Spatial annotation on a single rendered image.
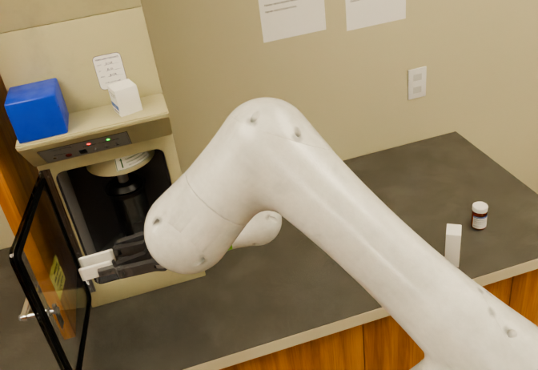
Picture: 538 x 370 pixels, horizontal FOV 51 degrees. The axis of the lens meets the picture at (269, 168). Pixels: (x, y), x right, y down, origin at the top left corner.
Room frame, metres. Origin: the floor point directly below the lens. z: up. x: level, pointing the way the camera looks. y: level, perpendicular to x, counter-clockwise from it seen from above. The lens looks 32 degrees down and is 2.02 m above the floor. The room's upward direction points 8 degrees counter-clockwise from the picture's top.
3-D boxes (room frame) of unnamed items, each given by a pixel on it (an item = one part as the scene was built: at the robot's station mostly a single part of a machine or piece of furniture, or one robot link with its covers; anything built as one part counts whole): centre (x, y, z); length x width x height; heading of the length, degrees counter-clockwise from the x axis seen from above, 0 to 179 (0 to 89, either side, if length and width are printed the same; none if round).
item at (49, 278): (0.99, 0.51, 1.19); 0.30 x 0.01 x 0.40; 5
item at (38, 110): (1.11, 0.46, 1.55); 0.10 x 0.10 x 0.09; 12
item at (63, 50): (1.31, 0.40, 1.32); 0.32 x 0.25 x 0.77; 102
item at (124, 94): (1.15, 0.29, 1.54); 0.05 x 0.05 x 0.06; 28
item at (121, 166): (1.29, 0.38, 1.34); 0.18 x 0.18 x 0.05
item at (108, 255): (0.94, 0.38, 1.28); 0.07 x 0.01 x 0.03; 102
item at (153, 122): (1.13, 0.36, 1.46); 0.32 x 0.11 x 0.10; 102
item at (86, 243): (1.31, 0.40, 1.19); 0.26 x 0.24 x 0.35; 102
